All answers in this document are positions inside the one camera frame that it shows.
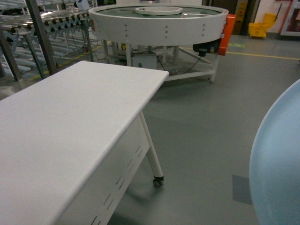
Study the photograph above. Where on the yellow mop bucket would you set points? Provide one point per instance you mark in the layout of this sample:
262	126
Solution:
259	30

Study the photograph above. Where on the white table frame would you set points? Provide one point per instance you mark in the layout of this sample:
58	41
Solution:
97	201

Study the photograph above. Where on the expandable roller conveyor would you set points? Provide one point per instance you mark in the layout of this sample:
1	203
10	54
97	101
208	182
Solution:
43	35

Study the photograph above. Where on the white round rotary table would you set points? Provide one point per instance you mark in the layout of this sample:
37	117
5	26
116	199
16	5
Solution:
185	38

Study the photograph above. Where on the white control box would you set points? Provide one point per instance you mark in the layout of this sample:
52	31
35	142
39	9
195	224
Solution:
144	60

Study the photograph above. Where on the orange motor cover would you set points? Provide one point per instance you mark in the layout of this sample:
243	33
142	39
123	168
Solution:
227	31

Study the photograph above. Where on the light blue round tray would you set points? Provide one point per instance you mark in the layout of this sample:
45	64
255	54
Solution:
274	166

